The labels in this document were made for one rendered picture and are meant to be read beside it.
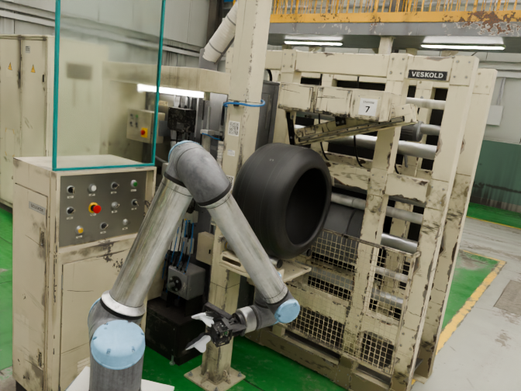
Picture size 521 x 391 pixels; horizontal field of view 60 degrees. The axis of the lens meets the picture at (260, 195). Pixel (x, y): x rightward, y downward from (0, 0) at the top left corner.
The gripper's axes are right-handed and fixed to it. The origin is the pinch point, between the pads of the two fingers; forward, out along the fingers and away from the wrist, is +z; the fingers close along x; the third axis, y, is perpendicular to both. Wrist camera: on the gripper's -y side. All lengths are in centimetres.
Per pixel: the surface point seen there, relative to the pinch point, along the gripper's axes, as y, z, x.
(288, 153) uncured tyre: -54, -71, -39
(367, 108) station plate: -48, -108, -64
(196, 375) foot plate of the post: -57, -49, 109
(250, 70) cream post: -95, -68, -66
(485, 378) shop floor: 27, -226, 99
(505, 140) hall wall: -352, -919, 107
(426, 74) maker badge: -49, -144, -83
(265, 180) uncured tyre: -49, -57, -29
